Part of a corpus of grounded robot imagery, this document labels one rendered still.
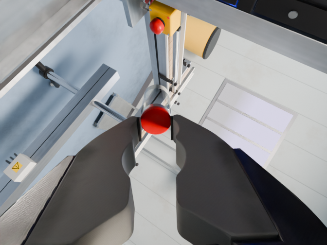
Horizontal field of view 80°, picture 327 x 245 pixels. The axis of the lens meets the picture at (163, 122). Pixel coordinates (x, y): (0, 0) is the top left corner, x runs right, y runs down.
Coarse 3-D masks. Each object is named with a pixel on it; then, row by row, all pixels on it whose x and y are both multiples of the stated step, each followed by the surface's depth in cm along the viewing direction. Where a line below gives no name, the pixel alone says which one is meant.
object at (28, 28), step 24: (0, 0) 31; (24, 0) 34; (48, 0) 37; (72, 0) 41; (0, 24) 32; (24, 24) 36; (48, 24) 38; (0, 48) 34; (24, 48) 36; (0, 72) 34
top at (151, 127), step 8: (144, 112) 13; (152, 112) 13; (160, 112) 13; (168, 112) 13; (144, 120) 13; (152, 120) 13; (160, 120) 13; (168, 120) 13; (144, 128) 13; (152, 128) 13; (160, 128) 13; (168, 128) 13
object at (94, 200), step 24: (96, 144) 9; (120, 144) 9; (72, 168) 8; (96, 168) 8; (120, 168) 8; (72, 192) 7; (96, 192) 7; (120, 192) 7; (48, 216) 6; (72, 216) 6; (96, 216) 6; (120, 216) 6; (48, 240) 5; (72, 240) 5; (96, 240) 6; (120, 240) 6
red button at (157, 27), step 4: (152, 20) 52; (156, 20) 52; (160, 20) 52; (152, 24) 52; (156, 24) 52; (160, 24) 52; (152, 28) 53; (156, 28) 52; (160, 28) 52; (156, 32) 54; (160, 32) 53
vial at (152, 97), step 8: (152, 88) 15; (160, 88) 15; (144, 96) 15; (152, 96) 14; (160, 96) 14; (168, 96) 15; (144, 104) 14; (152, 104) 13; (160, 104) 13; (168, 104) 14
